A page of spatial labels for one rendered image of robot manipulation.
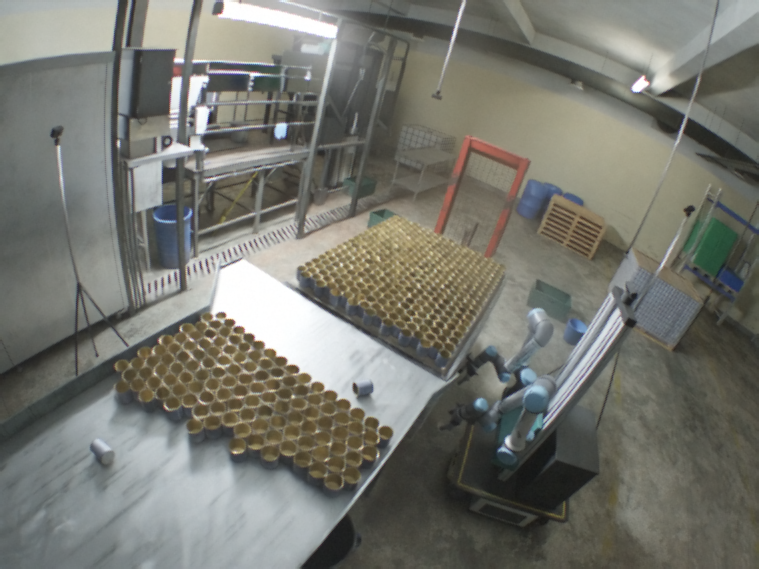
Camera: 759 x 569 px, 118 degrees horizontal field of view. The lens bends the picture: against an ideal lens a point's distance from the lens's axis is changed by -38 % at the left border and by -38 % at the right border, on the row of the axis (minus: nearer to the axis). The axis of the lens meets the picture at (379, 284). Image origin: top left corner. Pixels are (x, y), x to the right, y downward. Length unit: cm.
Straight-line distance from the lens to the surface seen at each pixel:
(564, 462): 235
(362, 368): 185
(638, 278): 645
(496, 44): 1013
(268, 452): 148
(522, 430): 194
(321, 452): 149
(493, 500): 262
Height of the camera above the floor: 240
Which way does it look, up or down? 32 degrees down
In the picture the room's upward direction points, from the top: 16 degrees clockwise
